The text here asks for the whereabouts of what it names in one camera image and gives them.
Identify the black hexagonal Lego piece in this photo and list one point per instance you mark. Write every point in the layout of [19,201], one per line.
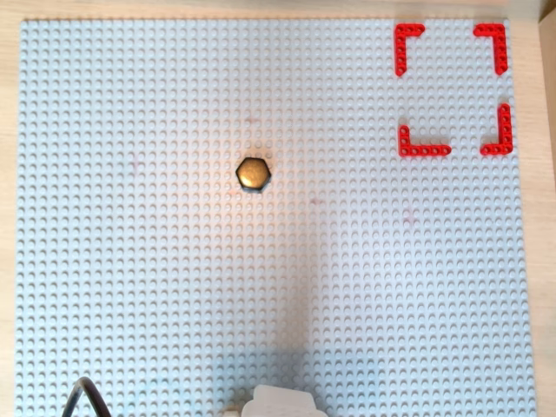
[253,174]

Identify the grey Lego baseplate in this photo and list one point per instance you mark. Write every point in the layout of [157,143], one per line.
[174,260]

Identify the red L-shaped Lego beam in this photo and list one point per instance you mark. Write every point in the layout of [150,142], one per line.
[502,52]
[399,52]
[505,130]
[423,150]

